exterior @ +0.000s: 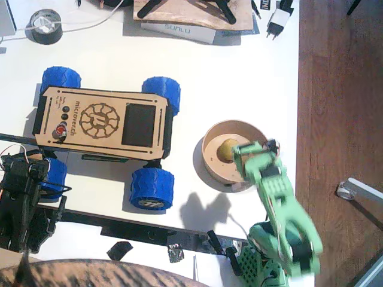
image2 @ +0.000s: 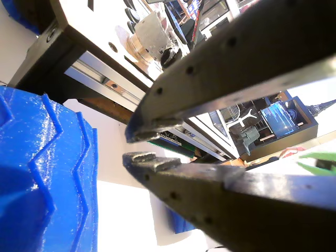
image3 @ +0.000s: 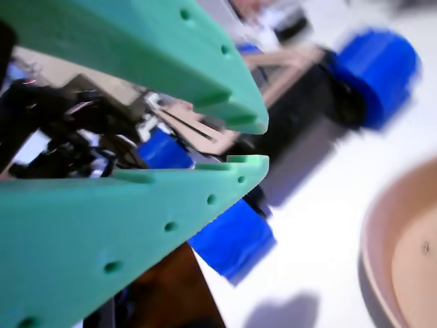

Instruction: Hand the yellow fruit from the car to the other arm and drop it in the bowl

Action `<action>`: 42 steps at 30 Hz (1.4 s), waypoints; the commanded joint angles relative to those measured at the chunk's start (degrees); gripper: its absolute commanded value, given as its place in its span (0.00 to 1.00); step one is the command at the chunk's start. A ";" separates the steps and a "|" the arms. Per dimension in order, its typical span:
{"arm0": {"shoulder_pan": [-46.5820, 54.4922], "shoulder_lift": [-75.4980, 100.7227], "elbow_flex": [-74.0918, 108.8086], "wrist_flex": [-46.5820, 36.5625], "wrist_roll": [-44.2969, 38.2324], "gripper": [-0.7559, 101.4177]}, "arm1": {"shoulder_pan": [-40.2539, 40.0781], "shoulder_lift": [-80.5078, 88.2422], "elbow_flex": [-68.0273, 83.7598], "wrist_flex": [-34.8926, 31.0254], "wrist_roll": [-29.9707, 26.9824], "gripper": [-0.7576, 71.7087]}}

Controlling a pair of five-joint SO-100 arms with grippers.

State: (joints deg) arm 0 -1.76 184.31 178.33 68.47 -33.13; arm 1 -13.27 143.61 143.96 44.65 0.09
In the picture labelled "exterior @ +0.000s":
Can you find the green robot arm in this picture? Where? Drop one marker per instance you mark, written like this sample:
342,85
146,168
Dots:
287,215

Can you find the dark camera module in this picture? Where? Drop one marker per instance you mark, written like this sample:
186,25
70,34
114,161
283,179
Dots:
271,146

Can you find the round wooden bowl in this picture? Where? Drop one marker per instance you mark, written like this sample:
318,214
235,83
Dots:
215,170

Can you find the blue rover wheel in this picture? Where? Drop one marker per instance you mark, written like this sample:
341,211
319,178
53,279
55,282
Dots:
57,176
164,89
152,188
61,77

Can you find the grey duct tape roll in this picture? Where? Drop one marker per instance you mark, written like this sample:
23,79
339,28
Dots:
45,36

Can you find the black printed label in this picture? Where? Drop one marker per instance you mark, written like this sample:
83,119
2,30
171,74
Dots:
265,4

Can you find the white SUNLU box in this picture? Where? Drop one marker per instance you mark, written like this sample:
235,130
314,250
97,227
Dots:
179,31

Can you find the grey box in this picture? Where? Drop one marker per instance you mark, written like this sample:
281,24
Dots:
6,18

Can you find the black tape piece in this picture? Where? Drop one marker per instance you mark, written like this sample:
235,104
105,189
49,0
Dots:
119,250

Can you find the white and black power adapter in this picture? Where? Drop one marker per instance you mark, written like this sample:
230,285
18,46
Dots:
279,19

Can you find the black tripod leg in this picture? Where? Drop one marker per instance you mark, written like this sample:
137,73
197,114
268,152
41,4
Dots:
227,13
148,9

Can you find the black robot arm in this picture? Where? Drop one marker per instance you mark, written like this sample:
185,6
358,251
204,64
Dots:
18,209

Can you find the long black rail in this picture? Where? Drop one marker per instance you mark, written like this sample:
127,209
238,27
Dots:
134,228

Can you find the yellow lemon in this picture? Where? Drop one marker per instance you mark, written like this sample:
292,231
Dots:
226,151

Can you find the thin black rod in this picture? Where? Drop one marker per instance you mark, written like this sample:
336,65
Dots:
18,138

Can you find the black pen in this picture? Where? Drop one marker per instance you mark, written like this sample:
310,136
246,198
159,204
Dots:
255,9

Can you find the crumpled dark tape piece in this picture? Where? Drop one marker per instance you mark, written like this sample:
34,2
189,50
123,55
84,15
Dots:
176,253

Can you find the wooden rover chassis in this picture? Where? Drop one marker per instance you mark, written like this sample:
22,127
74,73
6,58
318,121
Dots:
113,140

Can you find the brown striped fabric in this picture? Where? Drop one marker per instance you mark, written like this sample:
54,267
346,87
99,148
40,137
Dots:
89,273

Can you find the brown wooden board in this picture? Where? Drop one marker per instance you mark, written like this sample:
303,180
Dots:
191,15

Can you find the grey metal leg with castor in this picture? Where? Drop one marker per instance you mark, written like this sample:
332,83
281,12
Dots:
359,188

